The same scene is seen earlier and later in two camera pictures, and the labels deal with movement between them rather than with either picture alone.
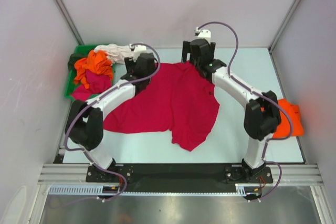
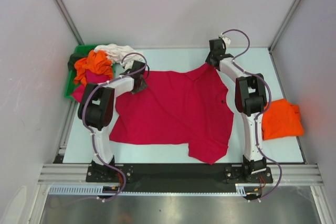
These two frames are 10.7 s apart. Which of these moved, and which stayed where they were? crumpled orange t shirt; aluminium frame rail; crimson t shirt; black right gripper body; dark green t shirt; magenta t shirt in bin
Moved: crimson t shirt; black right gripper body
Stayed: dark green t shirt; crumpled orange t shirt; magenta t shirt in bin; aluminium frame rail
